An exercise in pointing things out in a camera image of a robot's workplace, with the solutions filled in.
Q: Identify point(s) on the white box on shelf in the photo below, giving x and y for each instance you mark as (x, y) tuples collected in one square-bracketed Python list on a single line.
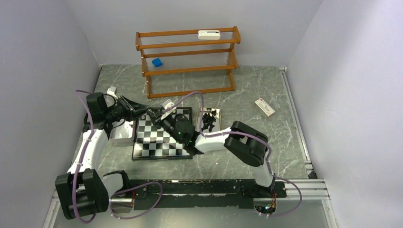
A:
[(209, 35)]

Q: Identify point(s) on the black white chess board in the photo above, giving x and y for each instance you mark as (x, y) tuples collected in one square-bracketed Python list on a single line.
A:
[(151, 143)]

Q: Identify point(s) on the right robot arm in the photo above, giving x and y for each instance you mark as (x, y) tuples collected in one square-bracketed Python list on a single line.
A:
[(246, 143)]

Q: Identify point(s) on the black chess pieces pile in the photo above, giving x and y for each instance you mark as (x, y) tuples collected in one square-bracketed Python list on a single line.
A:
[(208, 120)]

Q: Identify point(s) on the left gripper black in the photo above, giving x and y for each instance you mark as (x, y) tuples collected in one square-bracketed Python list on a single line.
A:
[(130, 108)]

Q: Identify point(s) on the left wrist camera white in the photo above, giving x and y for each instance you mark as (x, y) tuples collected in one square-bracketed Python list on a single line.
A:
[(112, 91)]

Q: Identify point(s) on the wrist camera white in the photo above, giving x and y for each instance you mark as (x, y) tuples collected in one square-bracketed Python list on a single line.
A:
[(112, 91), (168, 108)]

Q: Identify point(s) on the aluminium frame rail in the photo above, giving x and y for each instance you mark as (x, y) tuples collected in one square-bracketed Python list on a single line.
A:
[(307, 204)]

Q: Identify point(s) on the blue block on shelf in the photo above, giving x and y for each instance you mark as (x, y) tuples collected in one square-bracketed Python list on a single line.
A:
[(157, 62)]

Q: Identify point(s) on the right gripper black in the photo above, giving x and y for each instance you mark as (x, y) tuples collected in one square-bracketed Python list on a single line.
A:
[(156, 116)]

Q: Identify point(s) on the wooden two-tier shelf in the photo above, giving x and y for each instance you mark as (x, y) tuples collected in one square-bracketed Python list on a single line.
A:
[(182, 52)]

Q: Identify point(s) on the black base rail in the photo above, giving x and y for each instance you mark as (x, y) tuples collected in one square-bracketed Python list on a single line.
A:
[(240, 193)]

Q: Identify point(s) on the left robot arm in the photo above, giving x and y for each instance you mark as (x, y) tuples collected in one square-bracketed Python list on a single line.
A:
[(82, 192)]

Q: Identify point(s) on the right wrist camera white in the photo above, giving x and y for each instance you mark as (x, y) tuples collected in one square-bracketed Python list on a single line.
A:
[(168, 108)]

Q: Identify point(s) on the gold metal tin tray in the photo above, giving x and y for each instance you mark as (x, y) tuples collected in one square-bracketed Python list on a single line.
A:
[(218, 119)]

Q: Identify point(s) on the small red white card box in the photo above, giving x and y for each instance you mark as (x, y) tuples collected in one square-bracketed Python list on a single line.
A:
[(265, 107)]

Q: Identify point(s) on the pink metal tin tray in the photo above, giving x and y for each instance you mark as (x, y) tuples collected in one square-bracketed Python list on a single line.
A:
[(122, 132)]

